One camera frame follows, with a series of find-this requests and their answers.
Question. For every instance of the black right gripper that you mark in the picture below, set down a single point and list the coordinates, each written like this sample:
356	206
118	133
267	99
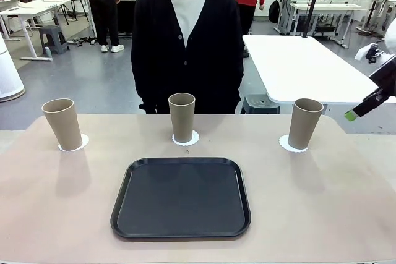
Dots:
386	77

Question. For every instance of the brown plastic cup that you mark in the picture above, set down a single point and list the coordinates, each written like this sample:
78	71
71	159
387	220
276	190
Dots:
182	118
304	125
63	125

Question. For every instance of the white scalloped paper coaster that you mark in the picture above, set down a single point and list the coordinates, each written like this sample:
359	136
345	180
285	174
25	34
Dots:
195	138
85	142
284	143

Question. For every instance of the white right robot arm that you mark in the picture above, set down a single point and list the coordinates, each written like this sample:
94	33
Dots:
391	38

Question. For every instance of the person's right forearm black sleeve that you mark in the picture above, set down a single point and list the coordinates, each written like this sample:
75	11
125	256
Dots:
137	87

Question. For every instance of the person's left forearm black sleeve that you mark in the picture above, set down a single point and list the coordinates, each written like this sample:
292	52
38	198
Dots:
236	87

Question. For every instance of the large white rounded table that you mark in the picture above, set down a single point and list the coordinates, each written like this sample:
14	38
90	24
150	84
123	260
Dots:
303	69

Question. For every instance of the dark plastic stool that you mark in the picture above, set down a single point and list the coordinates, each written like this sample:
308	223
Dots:
260	103

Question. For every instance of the black stand pole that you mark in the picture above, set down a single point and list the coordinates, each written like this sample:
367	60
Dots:
314	1

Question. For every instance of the black backpack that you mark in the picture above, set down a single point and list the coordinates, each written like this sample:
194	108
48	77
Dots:
273	12

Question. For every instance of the black plastic tray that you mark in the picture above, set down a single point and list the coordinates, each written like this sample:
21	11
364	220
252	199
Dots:
182	199

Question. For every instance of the person in black cardigan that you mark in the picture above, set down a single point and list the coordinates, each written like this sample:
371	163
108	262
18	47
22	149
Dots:
161	44

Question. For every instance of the person in grey hoodie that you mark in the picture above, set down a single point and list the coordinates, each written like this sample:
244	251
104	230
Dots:
99	7

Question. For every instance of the grey step stool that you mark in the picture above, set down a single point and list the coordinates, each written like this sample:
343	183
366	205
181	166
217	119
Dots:
52	30

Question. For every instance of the small grey bottle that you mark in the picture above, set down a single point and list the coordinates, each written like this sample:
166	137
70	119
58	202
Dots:
48	53

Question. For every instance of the white cylindrical air purifier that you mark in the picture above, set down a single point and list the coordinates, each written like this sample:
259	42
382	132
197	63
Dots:
9	72

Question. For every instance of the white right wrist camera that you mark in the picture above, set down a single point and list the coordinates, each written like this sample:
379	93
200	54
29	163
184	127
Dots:
365	52

